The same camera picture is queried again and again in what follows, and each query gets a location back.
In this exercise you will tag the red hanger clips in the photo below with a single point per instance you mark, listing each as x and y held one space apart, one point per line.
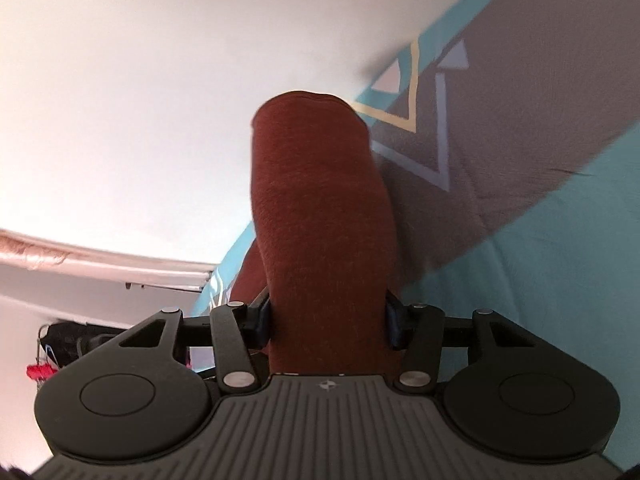
41 372

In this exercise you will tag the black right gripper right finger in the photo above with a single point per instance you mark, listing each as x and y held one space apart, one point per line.
417 332

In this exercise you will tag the dark red knit sweater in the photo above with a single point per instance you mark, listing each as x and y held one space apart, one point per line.
325 243

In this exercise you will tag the pink wooden door frame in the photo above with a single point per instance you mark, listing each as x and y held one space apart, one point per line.
35 254

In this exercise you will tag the teal grey patterned bedsheet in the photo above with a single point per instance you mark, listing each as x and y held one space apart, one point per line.
508 137

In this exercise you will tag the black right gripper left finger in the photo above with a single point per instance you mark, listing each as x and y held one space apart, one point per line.
238 329

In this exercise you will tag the black bag on floor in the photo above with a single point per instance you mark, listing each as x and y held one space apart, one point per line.
66 342

